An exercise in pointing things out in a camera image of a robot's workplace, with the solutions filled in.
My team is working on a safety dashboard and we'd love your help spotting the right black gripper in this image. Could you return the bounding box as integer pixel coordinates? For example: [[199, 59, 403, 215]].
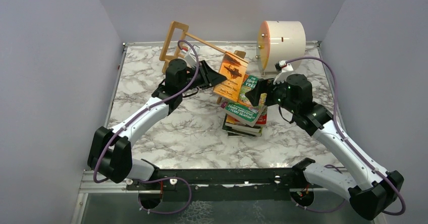
[[245, 75, 298, 114]]

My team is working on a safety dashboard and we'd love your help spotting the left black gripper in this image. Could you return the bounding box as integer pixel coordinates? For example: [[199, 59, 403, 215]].
[[179, 60, 226, 93]]

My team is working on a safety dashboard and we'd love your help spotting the orange Huckleberry Finn book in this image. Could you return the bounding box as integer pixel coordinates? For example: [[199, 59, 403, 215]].
[[213, 51, 248, 102]]

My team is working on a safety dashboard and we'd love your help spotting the green 104-storey treehouse book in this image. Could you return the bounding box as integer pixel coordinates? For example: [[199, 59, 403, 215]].
[[223, 74, 266, 126]]

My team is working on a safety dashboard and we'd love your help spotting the wooden book rack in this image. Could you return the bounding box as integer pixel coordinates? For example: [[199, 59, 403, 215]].
[[158, 21, 248, 104]]

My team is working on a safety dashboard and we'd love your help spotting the red 13-storey treehouse book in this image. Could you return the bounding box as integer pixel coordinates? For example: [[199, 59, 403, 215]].
[[255, 107, 268, 127]]

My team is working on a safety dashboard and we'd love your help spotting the orange 78-storey treehouse book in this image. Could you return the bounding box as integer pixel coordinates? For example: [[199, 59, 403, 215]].
[[225, 115, 263, 133]]

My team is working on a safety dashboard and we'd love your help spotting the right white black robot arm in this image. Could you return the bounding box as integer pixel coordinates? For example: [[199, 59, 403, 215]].
[[245, 74, 406, 220]]

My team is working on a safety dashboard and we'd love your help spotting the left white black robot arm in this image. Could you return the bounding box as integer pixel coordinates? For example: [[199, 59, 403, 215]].
[[87, 59, 227, 189]]

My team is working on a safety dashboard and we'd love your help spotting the white cylindrical drum box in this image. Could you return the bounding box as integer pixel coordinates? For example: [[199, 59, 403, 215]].
[[256, 21, 306, 75]]

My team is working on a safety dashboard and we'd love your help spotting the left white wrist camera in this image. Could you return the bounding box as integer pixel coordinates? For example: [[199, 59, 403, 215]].
[[181, 46, 197, 67]]

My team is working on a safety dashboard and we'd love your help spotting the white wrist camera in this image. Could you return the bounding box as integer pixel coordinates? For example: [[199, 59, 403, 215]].
[[181, 46, 197, 67], [274, 60, 294, 84]]

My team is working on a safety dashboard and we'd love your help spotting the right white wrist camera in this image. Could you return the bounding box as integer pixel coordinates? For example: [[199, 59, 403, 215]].
[[274, 60, 294, 84]]

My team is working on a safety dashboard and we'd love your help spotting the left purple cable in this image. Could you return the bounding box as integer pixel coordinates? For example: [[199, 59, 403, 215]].
[[92, 39, 201, 215]]

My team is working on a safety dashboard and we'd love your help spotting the purple cable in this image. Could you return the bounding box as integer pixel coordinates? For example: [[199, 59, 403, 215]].
[[92, 39, 201, 215], [276, 55, 407, 216]]

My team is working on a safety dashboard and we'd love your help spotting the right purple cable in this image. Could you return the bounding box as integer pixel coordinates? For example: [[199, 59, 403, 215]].
[[276, 55, 407, 216]]

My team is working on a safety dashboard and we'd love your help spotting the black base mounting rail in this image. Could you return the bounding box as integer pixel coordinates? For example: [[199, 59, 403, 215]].
[[126, 167, 315, 202]]

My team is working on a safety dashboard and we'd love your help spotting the aluminium table frame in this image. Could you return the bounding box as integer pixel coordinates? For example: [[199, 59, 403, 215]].
[[74, 43, 365, 223]]

